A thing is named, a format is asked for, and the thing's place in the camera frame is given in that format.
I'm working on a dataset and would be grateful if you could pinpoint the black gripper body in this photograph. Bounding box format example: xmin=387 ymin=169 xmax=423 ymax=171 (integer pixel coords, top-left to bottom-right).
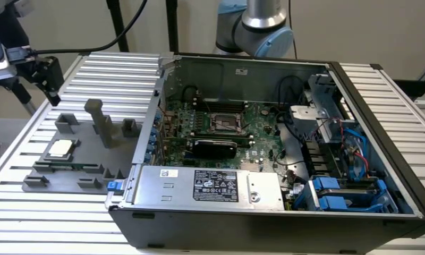
xmin=0 ymin=18 xmax=46 ymax=87

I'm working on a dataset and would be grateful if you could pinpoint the silver square CPU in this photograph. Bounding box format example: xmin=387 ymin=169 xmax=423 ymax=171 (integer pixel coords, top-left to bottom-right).
xmin=48 ymin=140 xmax=76 ymax=157

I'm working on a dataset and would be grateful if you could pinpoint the CPU socket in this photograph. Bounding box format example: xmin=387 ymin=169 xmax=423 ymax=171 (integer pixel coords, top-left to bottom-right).
xmin=198 ymin=110 xmax=251 ymax=135

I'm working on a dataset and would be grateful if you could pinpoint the grey tripod leg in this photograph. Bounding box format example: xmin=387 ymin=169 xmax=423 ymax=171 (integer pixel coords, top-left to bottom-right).
xmin=10 ymin=78 xmax=38 ymax=116

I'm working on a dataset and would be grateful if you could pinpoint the black stand pole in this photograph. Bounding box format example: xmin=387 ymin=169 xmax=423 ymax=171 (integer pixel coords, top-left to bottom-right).
xmin=106 ymin=0 xmax=131 ymax=53
xmin=166 ymin=0 xmax=180 ymax=54

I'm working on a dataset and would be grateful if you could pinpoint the green RAM stick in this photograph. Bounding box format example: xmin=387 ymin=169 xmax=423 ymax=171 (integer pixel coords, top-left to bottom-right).
xmin=35 ymin=162 xmax=98 ymax=171

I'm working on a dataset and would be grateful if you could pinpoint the grey parts rack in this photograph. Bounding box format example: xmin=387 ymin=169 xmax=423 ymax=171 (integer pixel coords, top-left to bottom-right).
xmin=20 ymin=98 xmax=143 ymax=195

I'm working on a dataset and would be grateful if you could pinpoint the blue case latch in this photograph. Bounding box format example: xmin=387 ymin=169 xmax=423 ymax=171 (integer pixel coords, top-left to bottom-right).
xmin=106 ymin=180 xmax=126 ymax=193

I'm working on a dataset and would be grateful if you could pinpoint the silver power supply unit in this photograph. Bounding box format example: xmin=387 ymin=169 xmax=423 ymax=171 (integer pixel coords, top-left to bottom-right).
xmin=131 ymin=165 xmax=287 ymax=212

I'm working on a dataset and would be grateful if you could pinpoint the installed RAM sticks pair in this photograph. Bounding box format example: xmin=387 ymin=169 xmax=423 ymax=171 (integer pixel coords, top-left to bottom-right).
xmin=191 ymin=132 xmax=255 ymax=147

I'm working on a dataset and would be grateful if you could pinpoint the green motherboard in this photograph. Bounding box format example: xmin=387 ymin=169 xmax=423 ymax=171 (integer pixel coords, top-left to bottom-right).
xmin=159 ymin=99 xmax=306 ymax=184

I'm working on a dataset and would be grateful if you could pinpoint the black open PC case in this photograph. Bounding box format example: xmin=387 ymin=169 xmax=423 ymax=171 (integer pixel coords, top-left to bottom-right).
xmin=106 ymin=52 xmax=425 ymax=252

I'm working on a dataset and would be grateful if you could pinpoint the silver drive cage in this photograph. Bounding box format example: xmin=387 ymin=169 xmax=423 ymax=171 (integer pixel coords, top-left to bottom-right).
xmin=290 ymin=73 xmax=360 ymax=145

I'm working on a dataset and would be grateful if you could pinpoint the black fan shroud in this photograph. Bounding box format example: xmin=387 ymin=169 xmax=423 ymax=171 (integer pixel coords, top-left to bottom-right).
xmin=300 ymin=140 xmax=342 ymax=182

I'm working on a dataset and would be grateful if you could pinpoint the blue disk bay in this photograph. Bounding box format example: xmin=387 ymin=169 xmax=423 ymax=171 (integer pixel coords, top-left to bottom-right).
xmin=294 ymin=175 xmax=402 ymax=214

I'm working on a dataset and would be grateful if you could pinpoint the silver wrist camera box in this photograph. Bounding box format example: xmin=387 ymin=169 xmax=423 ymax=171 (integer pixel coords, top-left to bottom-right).
xmin=0 ymin=43 xmax=20 ymax=82

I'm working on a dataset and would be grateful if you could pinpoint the thick black camera cable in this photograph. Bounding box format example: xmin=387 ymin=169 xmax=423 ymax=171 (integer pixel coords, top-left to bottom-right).
xmin=30 ymin=0 xmax=151 ymax=58

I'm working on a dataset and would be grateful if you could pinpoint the black wire bundle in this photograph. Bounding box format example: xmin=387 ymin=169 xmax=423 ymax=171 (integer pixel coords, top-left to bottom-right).
xmin=276 ymin=75 xmax=306 ymax=126

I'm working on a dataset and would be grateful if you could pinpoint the thin black motherboard wire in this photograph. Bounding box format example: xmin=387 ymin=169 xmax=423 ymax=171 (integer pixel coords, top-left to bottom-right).
xmin=274 ymin=150 xmax=307 ymax=167

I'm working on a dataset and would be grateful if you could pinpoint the blue wire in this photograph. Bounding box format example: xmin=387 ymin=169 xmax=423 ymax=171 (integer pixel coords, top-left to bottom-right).
xmin=342 ymin=127 xmax=372 ymax=182

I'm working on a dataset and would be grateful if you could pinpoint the red wire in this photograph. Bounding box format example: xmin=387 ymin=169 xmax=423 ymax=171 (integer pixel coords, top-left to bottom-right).
xmin=354 ymin=148 xmax=372 ymax=176

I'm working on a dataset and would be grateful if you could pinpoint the aluminium frame with black bracket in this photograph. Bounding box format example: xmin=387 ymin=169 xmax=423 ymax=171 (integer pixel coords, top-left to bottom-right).
xmin=392 ymin=66 xmax=425 ymax=108

